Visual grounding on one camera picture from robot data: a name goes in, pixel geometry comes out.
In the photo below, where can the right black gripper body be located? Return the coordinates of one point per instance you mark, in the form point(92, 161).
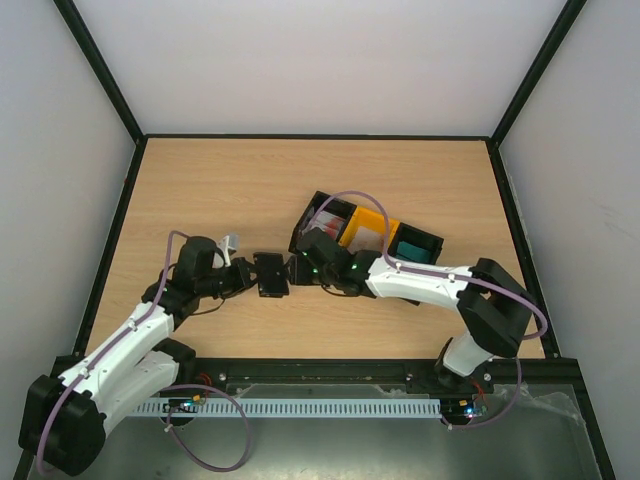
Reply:
point(302, 269)

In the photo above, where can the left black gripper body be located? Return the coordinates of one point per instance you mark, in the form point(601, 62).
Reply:
point(226, 286)

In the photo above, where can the black leather card holder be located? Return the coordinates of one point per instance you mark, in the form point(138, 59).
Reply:
point(272, 277)

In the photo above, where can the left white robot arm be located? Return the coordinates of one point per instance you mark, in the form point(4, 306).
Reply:
point(68, 417)

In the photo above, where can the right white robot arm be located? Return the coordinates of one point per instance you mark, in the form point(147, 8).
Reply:
point(495, 309)

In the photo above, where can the red dotted card stack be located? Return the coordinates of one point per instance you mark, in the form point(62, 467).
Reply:
point(329, 223)

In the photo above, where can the black bin with red cards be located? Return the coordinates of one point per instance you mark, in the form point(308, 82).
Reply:
point(338, 207)

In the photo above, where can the white patterned card stack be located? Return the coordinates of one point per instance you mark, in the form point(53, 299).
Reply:
point(366, 239)

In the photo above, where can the teal card stack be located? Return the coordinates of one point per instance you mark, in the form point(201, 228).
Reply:
point(413, 253)

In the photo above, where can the black bin with teal cards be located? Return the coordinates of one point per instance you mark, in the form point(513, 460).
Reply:
point(408, 233)

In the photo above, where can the yellow bin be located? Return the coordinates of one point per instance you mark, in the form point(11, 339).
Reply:
point(362, 217)

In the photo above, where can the black aluminium frame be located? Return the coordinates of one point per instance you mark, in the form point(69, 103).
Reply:
point(553, 367)

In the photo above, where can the light blue cable duct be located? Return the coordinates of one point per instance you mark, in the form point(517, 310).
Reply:
point(294, 408)

